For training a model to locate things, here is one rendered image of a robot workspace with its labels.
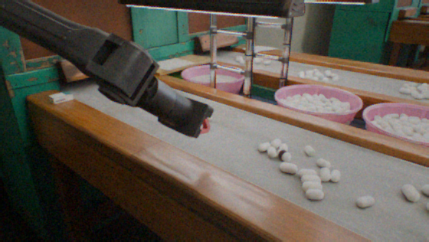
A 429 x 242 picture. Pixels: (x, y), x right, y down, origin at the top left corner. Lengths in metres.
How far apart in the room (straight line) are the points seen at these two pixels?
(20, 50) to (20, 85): 0.11
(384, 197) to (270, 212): 0.24
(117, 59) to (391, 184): 0.57
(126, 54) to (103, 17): 0.84
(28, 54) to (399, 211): 1.10
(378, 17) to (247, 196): 3.01
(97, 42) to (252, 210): 0.35
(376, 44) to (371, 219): 2.93
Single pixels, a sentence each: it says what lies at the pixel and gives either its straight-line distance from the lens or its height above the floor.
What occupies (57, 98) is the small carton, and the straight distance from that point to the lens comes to 1.07.
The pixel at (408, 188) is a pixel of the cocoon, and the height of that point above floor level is 0.76.
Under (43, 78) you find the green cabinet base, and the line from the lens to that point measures 1.21.
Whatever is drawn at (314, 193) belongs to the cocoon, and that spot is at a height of 0.76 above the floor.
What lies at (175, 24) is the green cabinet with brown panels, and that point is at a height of 0.93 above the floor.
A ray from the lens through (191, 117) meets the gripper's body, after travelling 0.56.
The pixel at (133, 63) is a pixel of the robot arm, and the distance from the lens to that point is 0.46.
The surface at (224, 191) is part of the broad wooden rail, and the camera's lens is 0.57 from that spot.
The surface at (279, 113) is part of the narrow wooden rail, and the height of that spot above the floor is 0.76.
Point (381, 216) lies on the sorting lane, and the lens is 0.63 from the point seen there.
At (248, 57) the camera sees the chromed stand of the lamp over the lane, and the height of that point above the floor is 0.90.
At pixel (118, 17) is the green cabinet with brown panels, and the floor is 0.98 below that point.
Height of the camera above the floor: 1.11
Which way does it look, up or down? 24 degrees down
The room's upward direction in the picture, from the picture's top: straight up
